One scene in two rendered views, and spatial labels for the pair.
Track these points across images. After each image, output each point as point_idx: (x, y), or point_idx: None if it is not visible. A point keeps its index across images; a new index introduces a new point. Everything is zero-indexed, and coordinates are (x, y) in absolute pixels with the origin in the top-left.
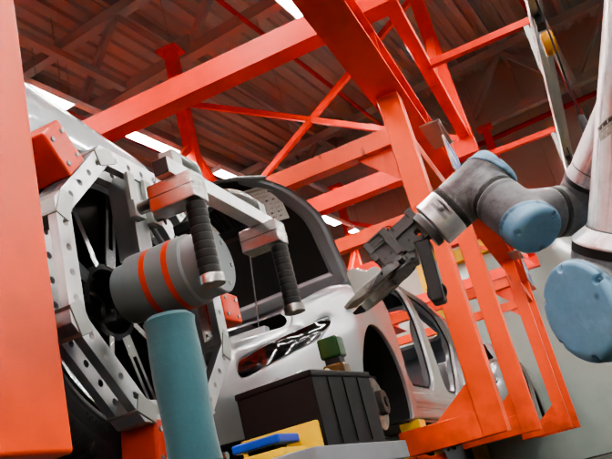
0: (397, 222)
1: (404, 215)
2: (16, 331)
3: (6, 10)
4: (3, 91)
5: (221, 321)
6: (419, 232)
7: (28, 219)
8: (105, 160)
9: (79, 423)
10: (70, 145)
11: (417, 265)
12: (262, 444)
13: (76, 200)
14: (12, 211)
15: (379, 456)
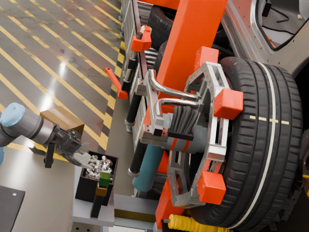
0: (64, 130)
1: (60, 127)
2: None
3: (186, 3)
4: (174, 37)
5: (194, 184)
6: (54, 136)
7: (162, 79)
8: (202, 69)
9: (185, 162)
10: (199, 58)
11: (57, 151)
12: None
13: (190, 82)
14: (161, 76)
15: (73, 191)
